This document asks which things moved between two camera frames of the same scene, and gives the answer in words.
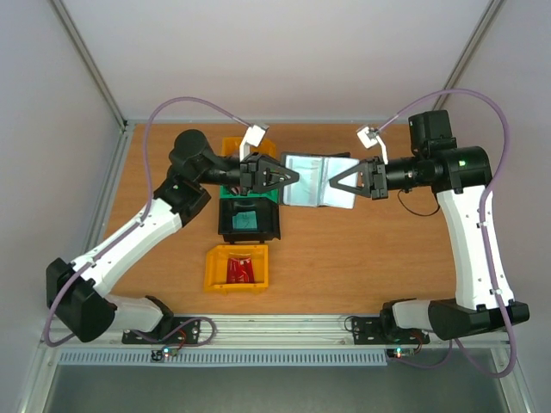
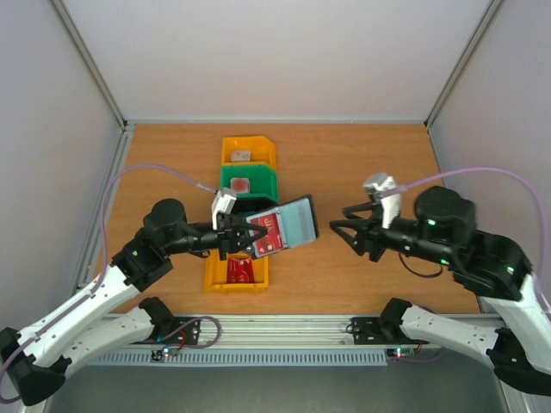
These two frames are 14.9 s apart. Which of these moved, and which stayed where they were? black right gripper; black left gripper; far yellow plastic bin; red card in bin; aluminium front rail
Moved: black left gripper; black right gripper
Stayed: far yellow plastic bin; aluminium front rail; red card in bin
